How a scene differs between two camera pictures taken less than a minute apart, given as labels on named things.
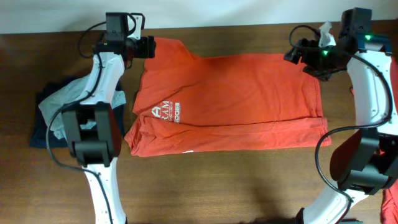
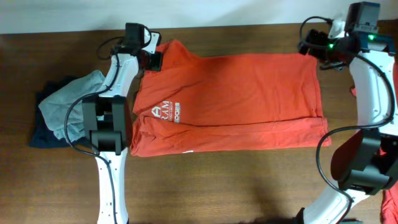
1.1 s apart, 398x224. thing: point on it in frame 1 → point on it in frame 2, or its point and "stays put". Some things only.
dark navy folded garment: x=43 y=91 stays put
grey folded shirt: x=69 y=96 stays put
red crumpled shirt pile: x=389 y=210 stays put
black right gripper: x=307 y=59 → x=320 y=38
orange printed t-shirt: x=186 y=102 stays put
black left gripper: x=147 y=47 → x=155 y=64
